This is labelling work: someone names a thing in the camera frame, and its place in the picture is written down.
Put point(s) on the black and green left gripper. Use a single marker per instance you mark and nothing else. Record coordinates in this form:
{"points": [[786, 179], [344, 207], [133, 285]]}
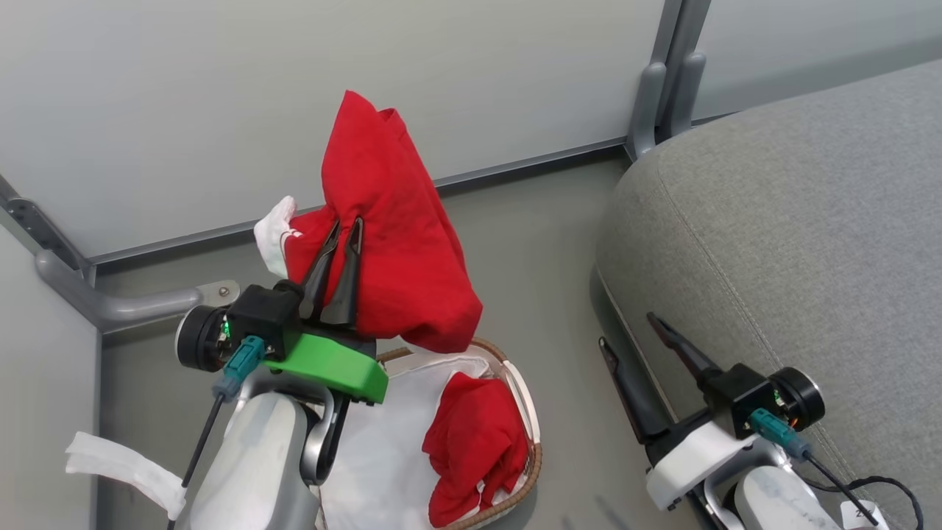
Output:
{"points": [[324, 362]]}

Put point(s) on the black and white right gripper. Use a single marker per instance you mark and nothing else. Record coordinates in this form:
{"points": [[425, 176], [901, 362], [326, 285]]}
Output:
{"points": [[736, 401]]}

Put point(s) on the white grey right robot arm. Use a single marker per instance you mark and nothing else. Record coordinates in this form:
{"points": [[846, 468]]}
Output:
{"points": [[780, 500]]}

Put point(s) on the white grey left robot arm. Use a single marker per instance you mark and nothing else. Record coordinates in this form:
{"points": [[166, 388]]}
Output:
{"points": [[257, 456]]}

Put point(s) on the white basket with brown rim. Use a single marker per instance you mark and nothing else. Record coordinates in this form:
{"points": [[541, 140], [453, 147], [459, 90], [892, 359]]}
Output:
{"points": [[525, 403]]}

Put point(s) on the white plastic basket liner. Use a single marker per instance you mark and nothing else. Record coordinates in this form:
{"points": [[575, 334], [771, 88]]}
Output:
{"points": [[383, 456]]}

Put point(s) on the grey metal partition support leg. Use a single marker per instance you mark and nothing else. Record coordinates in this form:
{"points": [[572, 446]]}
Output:
{"points": [[132, 305]]}

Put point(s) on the grey fabric sofa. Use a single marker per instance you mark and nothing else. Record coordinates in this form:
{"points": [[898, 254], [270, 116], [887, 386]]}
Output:
{"points": [[809, 221]]}

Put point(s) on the white label tag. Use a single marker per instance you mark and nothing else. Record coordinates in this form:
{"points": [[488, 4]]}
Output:
{"points": [[861, 515]]}

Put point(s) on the white paper strip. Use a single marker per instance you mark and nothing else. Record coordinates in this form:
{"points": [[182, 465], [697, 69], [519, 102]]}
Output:
{"points": [[125, 464]]}

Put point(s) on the grey partition post foot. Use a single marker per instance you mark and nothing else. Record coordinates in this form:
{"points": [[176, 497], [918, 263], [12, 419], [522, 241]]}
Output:
{"points": [[646, 103], [684, 88]]}

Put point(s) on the grey partition hinge bracket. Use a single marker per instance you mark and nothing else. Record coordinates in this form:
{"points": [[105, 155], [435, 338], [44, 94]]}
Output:
{"points": [[40, 224]]}

